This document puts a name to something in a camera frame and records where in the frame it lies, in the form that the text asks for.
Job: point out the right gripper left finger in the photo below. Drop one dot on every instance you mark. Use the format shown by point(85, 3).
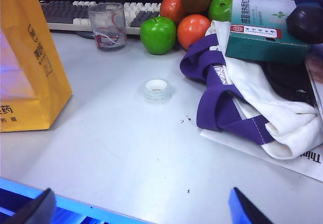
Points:
point(40, 206)

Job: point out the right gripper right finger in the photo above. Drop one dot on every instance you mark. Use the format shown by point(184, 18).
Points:
point(242, 209)

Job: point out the transparent tape roll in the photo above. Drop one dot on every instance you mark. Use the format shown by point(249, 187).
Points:
point(156, 92)

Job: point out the white purple tote bag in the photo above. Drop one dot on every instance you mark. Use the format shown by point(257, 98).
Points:
point(255, 95)

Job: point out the yellow paper bag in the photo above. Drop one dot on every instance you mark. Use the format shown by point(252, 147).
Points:
point(22, 32)

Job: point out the white printed paper sheet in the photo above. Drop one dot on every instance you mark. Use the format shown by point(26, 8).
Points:
point(297, 166)

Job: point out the black flat item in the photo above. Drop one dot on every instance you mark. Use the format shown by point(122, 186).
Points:
point(285, 82)

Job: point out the green white medicine box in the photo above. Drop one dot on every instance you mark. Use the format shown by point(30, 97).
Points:
point(260, 45)

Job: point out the grey monitor stand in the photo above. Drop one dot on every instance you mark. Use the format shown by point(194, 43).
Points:
point(84, 34)

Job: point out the orange plastic fruit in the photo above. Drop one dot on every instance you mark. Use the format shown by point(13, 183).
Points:
point(170, 7)
point(193, 31)

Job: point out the clear glass cup red print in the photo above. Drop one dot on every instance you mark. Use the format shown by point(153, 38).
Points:
point(107, 29)

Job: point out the green plastic apple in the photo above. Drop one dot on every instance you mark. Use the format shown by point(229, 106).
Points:
point(157, 36)
point(220, 7)

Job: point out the white grey keyboard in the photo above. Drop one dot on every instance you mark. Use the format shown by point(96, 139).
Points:
point(63, 13)

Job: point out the black computer mouse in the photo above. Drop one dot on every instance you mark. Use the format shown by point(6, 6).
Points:
point(306, 22)

